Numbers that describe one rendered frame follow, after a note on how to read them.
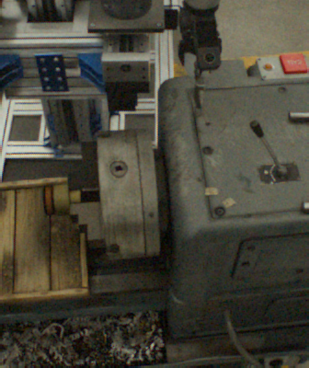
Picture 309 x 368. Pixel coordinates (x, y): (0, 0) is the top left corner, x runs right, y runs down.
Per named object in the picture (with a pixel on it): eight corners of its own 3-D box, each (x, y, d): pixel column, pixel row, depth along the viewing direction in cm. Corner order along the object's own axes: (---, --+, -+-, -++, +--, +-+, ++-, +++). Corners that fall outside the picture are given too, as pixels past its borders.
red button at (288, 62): (301, 58, 144) (303, 52, 142) (306, 75, 141) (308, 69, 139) (278, 59, 144) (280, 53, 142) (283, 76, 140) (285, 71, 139)
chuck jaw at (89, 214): (115, 199, 137) (119, 241, 130) (116, 211, 141) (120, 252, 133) (69, 202, 136) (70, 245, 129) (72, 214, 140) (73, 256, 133)
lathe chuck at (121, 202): (134, 160, 162) (132, 104, 133) (145, 270, 149) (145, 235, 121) (103, 163, 162) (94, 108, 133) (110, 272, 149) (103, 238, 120)
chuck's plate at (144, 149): (147, 159, 162) (148, 103, 133) (158, 269, 149) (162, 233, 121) (134, 160, 162) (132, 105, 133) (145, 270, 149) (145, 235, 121)
